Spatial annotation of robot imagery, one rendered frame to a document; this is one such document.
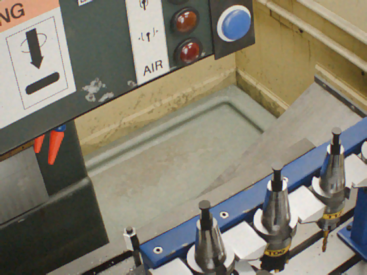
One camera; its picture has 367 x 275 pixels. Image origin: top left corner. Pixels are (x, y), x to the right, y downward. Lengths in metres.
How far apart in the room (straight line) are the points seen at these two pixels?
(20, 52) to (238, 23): 0.20
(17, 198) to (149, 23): 0.96
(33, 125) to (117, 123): 1.47
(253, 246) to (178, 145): 1.14
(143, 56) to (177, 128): 1.53
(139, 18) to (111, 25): 0.02
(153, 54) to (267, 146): 1.21
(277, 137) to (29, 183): 0.67
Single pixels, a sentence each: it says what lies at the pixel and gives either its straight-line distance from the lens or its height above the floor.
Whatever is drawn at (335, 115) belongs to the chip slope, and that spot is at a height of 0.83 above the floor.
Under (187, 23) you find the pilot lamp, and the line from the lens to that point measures 0.55.
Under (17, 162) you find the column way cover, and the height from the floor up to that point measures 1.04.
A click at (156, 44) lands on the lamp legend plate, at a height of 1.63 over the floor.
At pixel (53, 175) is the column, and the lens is 1.50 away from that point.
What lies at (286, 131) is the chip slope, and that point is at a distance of 1.75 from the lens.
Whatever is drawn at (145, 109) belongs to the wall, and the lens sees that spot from 2.03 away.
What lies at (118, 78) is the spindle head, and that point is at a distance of 0.55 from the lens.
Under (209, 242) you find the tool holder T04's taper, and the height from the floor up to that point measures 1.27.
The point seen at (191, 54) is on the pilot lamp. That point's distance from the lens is 0.57.
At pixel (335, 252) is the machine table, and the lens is 1.32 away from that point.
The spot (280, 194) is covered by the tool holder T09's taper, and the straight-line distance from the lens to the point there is 0.89.
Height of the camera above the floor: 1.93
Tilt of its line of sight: 41 degrees down
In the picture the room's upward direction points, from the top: 7 degrees counter-clockwise
